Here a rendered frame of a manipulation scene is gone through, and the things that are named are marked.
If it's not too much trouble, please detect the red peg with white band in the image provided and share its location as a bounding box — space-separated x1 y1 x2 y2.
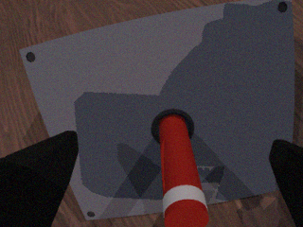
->
159 113 209 227

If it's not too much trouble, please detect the grey sloped panel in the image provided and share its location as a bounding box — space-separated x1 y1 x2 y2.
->
19 0 295 220

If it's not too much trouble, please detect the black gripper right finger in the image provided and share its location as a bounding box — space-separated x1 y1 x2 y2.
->
269 140 303 227

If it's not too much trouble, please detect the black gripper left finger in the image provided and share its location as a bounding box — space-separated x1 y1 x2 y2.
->
0 131 80 227

